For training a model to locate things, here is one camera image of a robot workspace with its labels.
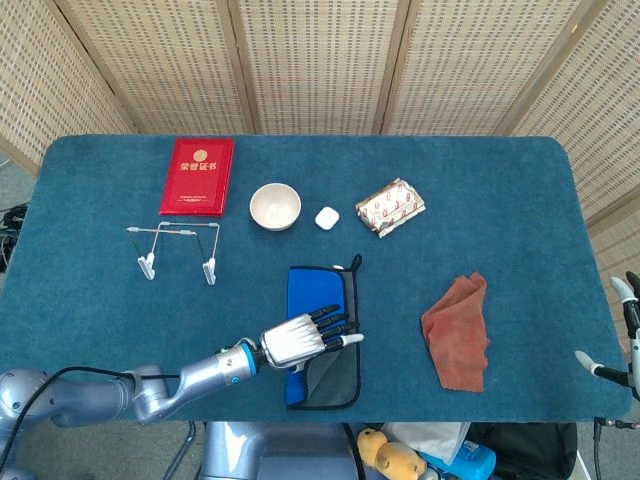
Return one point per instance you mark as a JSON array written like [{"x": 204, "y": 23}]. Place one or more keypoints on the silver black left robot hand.
[{"x": 292, "y": 340}]

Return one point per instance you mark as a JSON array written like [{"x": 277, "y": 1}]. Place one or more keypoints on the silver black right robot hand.
[{"x": 634, "y": 360}]

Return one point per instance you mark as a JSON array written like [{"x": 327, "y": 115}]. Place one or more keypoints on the grey and blue cloth mat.
[{"x": 310, "y": 290}]

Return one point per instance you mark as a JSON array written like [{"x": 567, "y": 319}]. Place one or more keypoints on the cream ceramic bowl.
[{"x": 275, "y": 207}]

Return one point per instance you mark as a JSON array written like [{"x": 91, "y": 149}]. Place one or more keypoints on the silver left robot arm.
[{"x": 150, "y": 397}]

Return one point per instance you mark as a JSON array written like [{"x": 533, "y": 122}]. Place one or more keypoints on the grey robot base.
[{"x": 280, "y": 450}]

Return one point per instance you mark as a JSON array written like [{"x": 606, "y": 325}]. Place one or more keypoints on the white earbuds case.
[{"x": 327, "y": 218}]

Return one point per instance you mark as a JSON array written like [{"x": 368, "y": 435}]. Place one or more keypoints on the black bag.
[{"x": 530, "y": 450}]

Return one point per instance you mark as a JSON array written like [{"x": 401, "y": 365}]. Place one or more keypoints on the yellow plush toy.
[{"x": 390, "y": 457}]

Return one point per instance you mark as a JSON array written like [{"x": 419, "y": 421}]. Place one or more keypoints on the blue carpet table cover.
[{"x": 525, "y": 250}]

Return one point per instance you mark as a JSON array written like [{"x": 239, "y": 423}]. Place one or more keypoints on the white plastic bag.
[{"x": 425, "y": 437}]

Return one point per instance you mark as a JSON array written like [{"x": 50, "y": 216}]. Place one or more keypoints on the gold red snack package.
[{"x": 390, "y": 207}]

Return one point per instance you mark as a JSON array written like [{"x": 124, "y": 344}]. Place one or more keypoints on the orange cloth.
[{"x": 457, "y": 335}]

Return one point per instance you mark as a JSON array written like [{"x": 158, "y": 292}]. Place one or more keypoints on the red certificate book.
[{"x": 197, "y": 177}]

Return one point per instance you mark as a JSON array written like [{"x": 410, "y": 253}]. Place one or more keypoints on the blue plastic bottle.
[{"x": 467, "y": 457}]

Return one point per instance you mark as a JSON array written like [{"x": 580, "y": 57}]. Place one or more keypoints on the bamboo folding screen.
[{"x": 320, "y": 60}]

